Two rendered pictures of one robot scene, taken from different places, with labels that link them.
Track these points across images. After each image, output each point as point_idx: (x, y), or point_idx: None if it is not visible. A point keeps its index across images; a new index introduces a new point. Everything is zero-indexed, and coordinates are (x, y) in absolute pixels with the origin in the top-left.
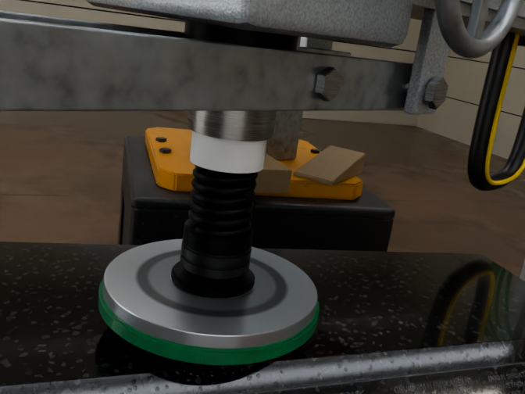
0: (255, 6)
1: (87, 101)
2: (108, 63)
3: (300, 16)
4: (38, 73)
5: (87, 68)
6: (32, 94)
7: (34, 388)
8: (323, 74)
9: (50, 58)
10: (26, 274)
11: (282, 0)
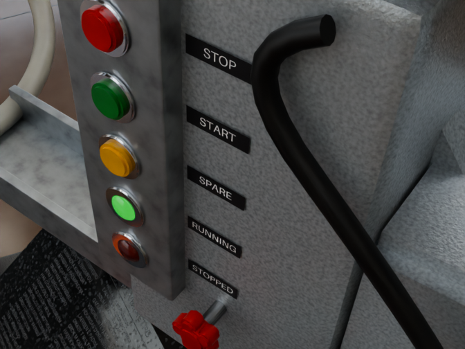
0: (135, 308)
1: (108, 271)
2: (115, 264)
3: (169, 334)
4: (86, 248)
5: (106, 260)
6: (85, 253)
7: (158, 343)
8: None
9: (89, 246)
10: None
11: (151, 318)
